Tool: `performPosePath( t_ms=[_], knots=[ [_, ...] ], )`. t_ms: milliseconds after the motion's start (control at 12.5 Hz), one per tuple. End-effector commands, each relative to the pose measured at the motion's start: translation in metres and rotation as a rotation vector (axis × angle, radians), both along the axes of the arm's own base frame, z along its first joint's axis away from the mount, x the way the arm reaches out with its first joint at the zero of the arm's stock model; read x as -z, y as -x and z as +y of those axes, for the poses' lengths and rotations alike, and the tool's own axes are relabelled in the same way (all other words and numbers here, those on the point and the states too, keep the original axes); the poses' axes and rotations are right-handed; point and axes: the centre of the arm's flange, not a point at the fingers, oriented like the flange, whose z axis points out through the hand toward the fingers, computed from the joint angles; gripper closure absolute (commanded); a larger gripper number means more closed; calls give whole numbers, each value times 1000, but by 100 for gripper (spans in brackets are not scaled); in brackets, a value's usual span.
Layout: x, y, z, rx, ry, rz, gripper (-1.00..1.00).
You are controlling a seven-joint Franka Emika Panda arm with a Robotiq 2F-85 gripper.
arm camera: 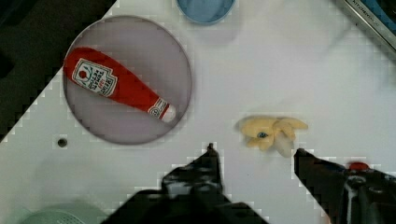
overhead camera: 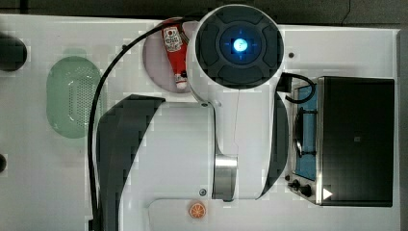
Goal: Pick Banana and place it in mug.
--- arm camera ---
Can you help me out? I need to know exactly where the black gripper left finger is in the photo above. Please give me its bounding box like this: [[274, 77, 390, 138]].
[[102, 145, 268, 224]]

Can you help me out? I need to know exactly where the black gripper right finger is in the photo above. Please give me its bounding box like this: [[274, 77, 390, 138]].
[[294, 148, 396, 224]]

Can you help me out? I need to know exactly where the yellow plush peeled banana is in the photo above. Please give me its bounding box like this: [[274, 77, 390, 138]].
[[240, 116, 308, 158]]

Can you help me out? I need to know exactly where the green plastic colander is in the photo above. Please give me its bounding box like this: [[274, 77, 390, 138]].
[[18, 203, 107, 224]]

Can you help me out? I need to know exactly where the red plush ketchup bottle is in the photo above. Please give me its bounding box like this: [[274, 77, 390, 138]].
[[64, 47, 177, 122]]

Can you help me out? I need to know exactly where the blue plastic cup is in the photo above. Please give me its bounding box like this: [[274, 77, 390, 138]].
[[176, 0, 236, 24]]

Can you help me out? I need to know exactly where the toy oven with blue door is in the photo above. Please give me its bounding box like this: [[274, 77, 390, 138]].
[[334, 0, 396, 54]]

